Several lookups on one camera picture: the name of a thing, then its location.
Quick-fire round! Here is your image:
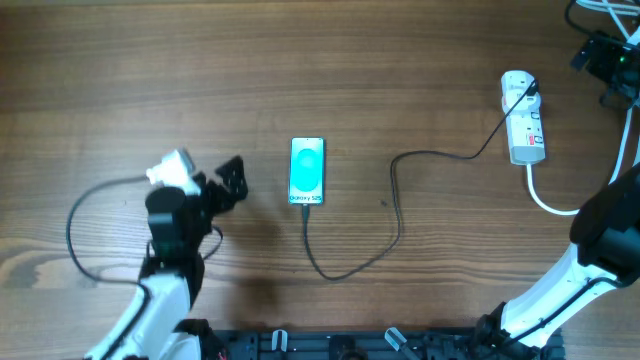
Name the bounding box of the turquoise screen Galaxy smartphone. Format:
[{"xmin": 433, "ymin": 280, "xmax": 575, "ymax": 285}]
[{"xmin": 288, "ymin": 137, "xmax": 325, "ymax": 205}]

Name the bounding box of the black USB charging cable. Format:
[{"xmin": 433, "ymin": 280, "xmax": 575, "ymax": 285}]
[{"xmin": 300, "ymin": 77, "xmax": 540, "ymax": 282}]

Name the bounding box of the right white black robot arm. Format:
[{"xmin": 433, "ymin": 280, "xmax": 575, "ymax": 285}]
[{"xmin": 469, "ymin": 70, "xmax": 639, "ymax": 359}]

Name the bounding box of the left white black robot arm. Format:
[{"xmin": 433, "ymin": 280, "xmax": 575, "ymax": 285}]
[{"xmin": 85, "ymin": 150, "xmax": 248, "ymax": 359}]

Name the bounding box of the white charger plug adapter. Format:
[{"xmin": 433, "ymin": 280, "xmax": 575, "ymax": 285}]
[{"xmin": 501, "ymin": 86, "xmax": 541, "ymax": 114}]

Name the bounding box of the white power strip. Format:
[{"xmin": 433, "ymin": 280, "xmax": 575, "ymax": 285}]
[{"xmin": 501, "ymin": 70, "xmax": 546, "ymax": 166}]

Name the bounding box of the white cables top right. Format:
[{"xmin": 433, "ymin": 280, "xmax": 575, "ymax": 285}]
[{"xmin": 573, "ymin": 0, "xmax": 640, "ymax": 19}]

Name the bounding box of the right black camera cable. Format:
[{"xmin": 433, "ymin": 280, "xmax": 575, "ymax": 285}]
[{"xmin": 564, "ymin": 0, "xmax": 632, "ymax": 51}]

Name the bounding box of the black camera cable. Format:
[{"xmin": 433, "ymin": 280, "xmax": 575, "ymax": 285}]
[
  {"xmin": 65, "ymin": 174, "xmax": 224, "ymax": 360},
  {"xmin": 564, "ymin": 0, "xmax": 632, "ymax": 51}
]

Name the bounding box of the white power strip cord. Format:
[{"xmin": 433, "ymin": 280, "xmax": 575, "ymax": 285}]
[{"xmin": 525, "ymin": 19, "xmax": 640, "ymax": 217}]

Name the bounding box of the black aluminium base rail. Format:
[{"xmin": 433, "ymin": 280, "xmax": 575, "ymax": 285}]
[{"xmin": 204, "ymin": 328, "xmax": 566, "ymax": 360}]

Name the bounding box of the left black camera cable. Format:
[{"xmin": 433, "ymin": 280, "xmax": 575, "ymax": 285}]
[{"xmin": 65, "ymin": 174, "xmax": 224, "ymax": 360}]

